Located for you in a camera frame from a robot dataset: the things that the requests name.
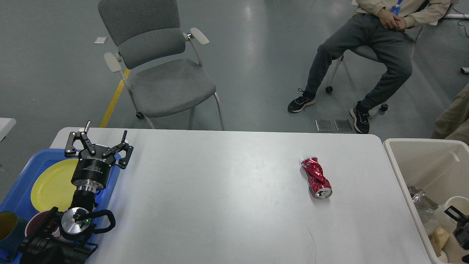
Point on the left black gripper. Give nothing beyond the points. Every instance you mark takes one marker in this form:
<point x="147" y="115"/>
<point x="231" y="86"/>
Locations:
<point x="92" y="170"/>

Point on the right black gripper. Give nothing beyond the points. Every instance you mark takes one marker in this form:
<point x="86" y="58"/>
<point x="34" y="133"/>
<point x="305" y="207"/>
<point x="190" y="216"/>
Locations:
<point x="461" y="232"/>

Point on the white paper cup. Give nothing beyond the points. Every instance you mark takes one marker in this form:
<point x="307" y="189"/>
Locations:
<point x="455" y="254"/>

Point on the aluminium foil tray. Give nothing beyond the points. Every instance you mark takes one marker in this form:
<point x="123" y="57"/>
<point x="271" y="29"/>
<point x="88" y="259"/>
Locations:
<point x="425" y="208"/>

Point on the brown paper bag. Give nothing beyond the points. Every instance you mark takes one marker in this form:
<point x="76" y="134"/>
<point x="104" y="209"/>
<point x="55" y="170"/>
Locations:
<point x="438" y="239"/>

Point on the yellow plate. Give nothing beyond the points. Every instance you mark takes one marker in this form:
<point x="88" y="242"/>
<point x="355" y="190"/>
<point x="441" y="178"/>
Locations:
<point x="54" y="188"/>

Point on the pink mug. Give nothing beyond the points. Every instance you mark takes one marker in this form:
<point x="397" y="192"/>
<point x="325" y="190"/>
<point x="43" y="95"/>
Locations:
<point x="35" y="222"/>

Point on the dark teal mug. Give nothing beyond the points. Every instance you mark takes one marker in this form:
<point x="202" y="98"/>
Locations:
<point x="12" y="233"/>

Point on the crushed red soda can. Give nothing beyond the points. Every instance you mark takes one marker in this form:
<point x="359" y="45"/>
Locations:
<point x="319" y="185"/>

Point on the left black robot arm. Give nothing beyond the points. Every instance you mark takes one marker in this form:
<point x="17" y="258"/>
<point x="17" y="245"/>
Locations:
<point x="63" y="237"/>

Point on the beige plastic bin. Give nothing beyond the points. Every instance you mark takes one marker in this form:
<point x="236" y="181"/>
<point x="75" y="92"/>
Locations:
<point x="439" y="167"/>

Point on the tan cloth at right edge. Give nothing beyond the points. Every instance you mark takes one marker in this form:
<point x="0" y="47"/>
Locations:
<point x="453" y="123"/>

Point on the blue plastic tray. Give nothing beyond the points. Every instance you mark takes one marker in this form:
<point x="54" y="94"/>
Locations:
<point x="18" y="198"/>

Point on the white side table corner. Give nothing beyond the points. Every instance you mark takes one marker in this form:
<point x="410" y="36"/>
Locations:
<point x="6" y="124"/>

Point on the grey office chair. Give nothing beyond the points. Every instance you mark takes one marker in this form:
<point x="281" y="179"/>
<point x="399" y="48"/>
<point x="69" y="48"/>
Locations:
<point x="146" y="30"/>

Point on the white chair under person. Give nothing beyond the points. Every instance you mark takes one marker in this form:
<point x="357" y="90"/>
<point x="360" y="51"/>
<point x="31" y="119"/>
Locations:
<point x="366" y="52"/>

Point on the seated person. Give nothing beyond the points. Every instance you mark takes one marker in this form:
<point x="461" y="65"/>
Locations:
<point x="379" y="25"/>

